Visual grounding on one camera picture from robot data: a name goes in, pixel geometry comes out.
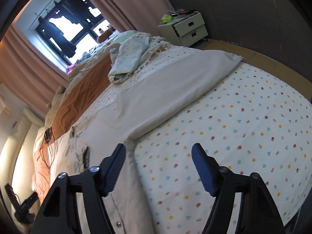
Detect dark clothes hanging at window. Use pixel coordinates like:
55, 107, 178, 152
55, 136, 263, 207
36, 0, 102, 59

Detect cream padded headboard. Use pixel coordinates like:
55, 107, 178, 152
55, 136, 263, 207
1, 108, 44, 215

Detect dotted white bed sheet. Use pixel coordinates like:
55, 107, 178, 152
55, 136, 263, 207
134, 62, 311, 233

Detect beige plush bear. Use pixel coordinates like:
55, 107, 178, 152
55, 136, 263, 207
46, 85, 66, 109

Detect orange-brown blanket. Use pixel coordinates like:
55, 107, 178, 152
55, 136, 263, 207
32, 53, 112, 202

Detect left pink curtain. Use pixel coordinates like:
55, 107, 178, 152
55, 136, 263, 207
1, 25, 68, 113

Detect pink curtain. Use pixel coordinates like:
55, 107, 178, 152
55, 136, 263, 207
90, 0, 174, 35
1, 25, 68, 113

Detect crumpled pale fringed cloth pile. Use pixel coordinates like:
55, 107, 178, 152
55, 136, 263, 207
108, 32, 172, 84

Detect brown plush toy at window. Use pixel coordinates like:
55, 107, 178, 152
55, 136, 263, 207
96, 24, 115, 43

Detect white two-drawer nightstand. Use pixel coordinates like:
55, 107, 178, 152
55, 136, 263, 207
157, 11, 208, 47

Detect green item on nightstand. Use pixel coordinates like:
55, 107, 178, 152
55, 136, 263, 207
161, 14, 172, 24

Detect right pink curtain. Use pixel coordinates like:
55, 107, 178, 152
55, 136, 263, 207
90, 0, 174, 35

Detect black cable with device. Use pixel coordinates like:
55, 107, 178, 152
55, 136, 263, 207
36, 127, 57, 169

